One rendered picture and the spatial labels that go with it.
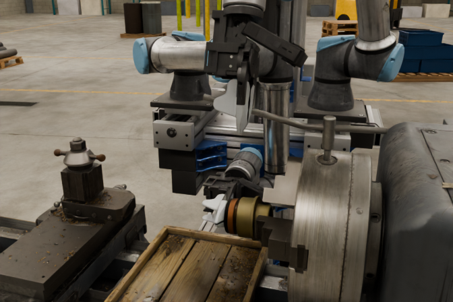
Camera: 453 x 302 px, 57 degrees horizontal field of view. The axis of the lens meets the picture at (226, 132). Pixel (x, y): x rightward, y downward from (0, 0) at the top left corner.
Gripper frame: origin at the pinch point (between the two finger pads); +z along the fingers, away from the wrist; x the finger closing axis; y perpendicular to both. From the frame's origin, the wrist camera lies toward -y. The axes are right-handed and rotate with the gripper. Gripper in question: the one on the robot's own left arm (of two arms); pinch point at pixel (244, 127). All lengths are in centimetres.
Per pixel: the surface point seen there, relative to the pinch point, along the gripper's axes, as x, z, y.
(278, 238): -3.6, 19.1, -7.4
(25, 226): -36, 36, 73
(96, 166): -24, 14, 43
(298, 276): -1.9, 24.6, -11.6
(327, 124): -5.7, -1.9, -13.7
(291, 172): -18.2, 8.7, -6.9
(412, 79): -688, -107, -119
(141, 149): -309, 31, 174
